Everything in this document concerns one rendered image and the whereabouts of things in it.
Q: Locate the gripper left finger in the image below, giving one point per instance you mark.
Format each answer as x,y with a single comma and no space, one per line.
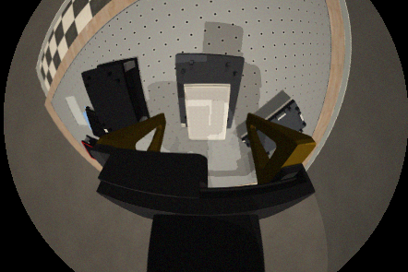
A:
128,137

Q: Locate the black well plate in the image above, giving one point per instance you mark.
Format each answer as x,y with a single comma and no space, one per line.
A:
96,128

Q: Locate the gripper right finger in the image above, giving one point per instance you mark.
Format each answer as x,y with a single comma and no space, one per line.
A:
292,147

